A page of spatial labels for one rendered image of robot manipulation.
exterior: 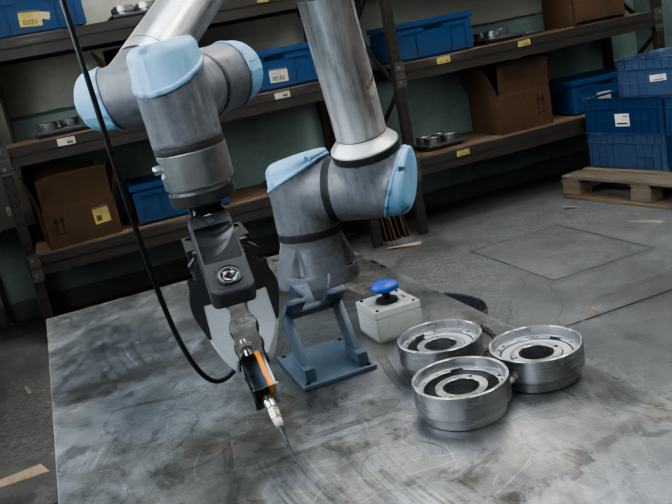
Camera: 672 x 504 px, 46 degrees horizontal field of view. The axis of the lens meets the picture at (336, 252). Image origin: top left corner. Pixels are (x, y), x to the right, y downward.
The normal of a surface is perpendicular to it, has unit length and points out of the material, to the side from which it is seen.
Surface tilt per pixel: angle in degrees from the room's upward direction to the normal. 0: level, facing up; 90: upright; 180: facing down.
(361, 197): 104
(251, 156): 90
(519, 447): 0
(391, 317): 90
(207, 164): 92
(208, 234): 34
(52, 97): 90
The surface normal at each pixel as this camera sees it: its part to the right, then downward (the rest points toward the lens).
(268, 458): -0.19, -0.95
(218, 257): -0.01, -0.68
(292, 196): -0.33, 0.30
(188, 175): -0.04, 0.33
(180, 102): 0.29, 0.25
